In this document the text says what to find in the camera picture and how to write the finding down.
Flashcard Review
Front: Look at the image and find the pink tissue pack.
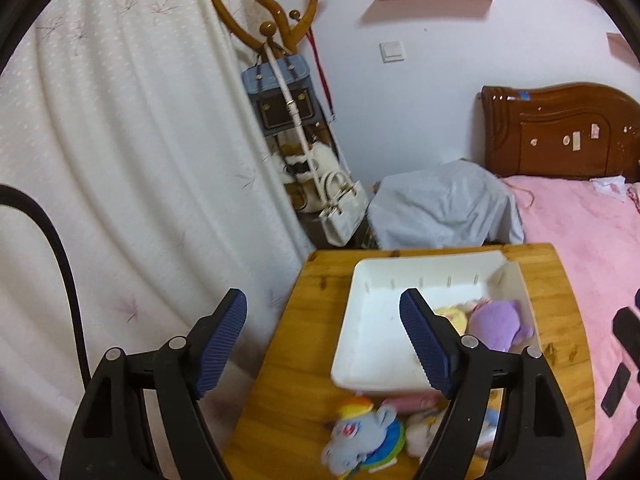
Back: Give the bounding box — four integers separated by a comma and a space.
381, 390, 442, 415

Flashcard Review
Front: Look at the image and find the white bear plush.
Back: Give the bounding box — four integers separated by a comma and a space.
405, 408, 499, 460

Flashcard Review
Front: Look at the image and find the purple plush toy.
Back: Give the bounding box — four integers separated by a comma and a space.
466, 300, 534, 352

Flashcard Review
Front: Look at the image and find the yellow plush toy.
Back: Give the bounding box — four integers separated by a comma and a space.
435, 306, 470, 336

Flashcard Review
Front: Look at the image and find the blue rainbow pony plush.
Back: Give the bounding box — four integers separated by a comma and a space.
321, 396, 406, 479

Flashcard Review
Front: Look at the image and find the black smartphone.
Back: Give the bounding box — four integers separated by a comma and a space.
601, 363, 630, 418

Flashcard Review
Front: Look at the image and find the round wooden table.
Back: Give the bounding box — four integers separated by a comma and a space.
224, 244, 594, 479

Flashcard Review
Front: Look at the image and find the white plastic storage tray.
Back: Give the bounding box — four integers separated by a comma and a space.
331, 250, 540, 396

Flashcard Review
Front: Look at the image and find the pink bed quilt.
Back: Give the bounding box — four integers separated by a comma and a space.
503, 176, 639, 479

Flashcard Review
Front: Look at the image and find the grey cloth-covered object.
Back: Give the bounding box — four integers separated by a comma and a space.
367, 160, 525, 250

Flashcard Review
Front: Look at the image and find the white handbag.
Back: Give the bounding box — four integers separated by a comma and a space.
319, 170, 369, 247

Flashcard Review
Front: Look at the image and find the brown wooden headboard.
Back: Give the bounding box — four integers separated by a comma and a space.
480, 82, 639, 182

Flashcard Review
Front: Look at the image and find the brown white fluffy bag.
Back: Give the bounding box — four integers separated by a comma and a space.
268, 130, 342, 214

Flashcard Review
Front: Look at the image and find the white floral curtain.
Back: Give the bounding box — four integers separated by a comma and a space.
1, 0, 310, 445

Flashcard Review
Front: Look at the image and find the blue denim handbag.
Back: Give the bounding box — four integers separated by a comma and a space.
242, 54, 323, 136

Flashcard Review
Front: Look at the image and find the wooden coat rack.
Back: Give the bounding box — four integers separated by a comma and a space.
210, 0, 320, 56

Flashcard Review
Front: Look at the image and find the black cable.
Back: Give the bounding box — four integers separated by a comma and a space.
0, 183, 92, 391

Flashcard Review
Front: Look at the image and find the white light switch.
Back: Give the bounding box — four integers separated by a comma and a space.
378, 40, 406, 63

